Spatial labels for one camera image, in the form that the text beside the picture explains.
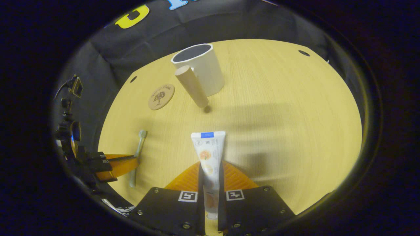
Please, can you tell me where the round wooden coaster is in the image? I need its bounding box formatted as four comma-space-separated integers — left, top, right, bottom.
148, 84, 175, 110

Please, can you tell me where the white cup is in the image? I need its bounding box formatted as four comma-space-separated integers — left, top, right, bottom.
171, 44, 225, 108

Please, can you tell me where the pale green toothbrush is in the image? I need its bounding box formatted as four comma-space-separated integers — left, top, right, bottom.
129, 130, 148, 188

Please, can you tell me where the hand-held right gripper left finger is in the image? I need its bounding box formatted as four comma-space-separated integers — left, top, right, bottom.
126, 161, 205, 236

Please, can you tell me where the white toothpaste tube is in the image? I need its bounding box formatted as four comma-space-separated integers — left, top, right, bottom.
191, 131, 226, 219

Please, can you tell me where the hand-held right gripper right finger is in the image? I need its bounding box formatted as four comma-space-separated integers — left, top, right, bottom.
218, 161, 296, 235

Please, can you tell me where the black backdrop cloth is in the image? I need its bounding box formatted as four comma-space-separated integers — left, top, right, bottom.
61, 0, 365, 154

